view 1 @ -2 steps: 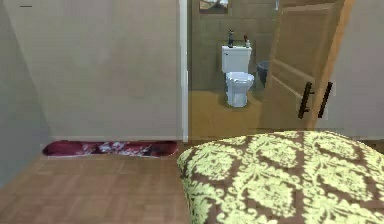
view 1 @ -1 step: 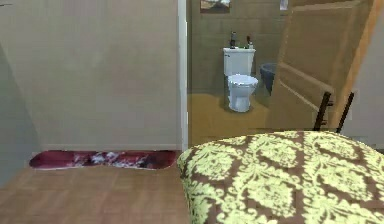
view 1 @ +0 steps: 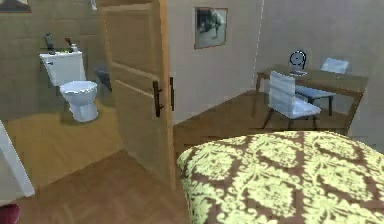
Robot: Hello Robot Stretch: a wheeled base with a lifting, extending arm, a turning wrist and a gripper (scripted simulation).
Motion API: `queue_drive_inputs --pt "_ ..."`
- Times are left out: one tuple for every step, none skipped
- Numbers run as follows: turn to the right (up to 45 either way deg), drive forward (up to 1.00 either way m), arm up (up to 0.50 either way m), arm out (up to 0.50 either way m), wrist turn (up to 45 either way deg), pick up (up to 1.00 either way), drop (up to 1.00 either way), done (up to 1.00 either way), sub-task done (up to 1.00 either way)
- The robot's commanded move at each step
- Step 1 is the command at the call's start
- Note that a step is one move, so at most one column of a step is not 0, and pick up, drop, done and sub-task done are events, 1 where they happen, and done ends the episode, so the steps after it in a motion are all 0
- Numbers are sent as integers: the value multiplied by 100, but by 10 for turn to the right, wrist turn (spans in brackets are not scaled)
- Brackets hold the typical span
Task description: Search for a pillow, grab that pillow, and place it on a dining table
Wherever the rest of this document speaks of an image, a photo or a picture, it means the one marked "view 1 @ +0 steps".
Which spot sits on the wooden room door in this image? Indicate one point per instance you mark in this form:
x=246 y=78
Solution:
x=140 y=86

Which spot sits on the framed grey picture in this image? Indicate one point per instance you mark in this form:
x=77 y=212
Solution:
x=210 y=27

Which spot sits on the dark toilet paper holder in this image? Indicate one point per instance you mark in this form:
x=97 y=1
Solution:
x=104 y=76

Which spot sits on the white chair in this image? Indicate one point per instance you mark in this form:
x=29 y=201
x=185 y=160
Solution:
x=286 y=98
x=320 y=90

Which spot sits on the brown yellow patterned bed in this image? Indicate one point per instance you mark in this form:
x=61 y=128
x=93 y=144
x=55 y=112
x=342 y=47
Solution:
x=283 y=180

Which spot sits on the round black desk clock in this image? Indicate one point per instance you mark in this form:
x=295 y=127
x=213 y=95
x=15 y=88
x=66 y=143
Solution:
x=297 y=60

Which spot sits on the white toilet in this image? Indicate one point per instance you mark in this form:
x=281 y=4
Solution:
x=71 y=86

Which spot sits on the small white bottle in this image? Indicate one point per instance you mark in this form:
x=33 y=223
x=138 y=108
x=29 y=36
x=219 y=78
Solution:
x=74 y=47

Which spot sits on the wooden desk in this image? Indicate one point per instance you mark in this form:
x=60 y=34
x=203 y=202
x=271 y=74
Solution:
x=333 y=81

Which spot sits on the dark spray bottle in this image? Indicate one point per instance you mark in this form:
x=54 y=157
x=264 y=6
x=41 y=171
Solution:
x=49 y=42

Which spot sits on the dark framed picture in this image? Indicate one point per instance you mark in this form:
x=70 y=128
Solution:
x=15 y=5

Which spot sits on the dark red round object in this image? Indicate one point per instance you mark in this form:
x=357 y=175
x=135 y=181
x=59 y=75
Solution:
x=8 y=214

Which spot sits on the white door frame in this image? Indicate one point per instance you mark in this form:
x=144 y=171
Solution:
x=13 y=166

